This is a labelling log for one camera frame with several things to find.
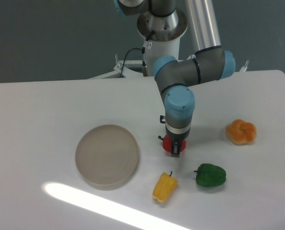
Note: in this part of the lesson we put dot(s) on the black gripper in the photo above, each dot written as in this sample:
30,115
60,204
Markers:
176,141

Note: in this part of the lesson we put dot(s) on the red toy bell pepper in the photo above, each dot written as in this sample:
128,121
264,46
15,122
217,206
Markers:
167,145

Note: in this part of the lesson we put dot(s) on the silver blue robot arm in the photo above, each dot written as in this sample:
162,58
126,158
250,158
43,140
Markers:
181,49

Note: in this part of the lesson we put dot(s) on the yellow toy bell pepper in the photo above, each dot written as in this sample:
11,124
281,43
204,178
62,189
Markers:
164,187

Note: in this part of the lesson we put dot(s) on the green toy bell pepper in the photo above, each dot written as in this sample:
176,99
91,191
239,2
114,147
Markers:
208,175

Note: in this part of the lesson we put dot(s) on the orange knotted bread roll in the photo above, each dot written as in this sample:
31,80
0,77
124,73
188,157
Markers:
241,132

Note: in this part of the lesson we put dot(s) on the beige round plate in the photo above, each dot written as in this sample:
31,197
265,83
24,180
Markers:
107,156

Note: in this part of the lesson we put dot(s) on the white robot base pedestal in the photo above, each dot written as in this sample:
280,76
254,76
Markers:
138,68

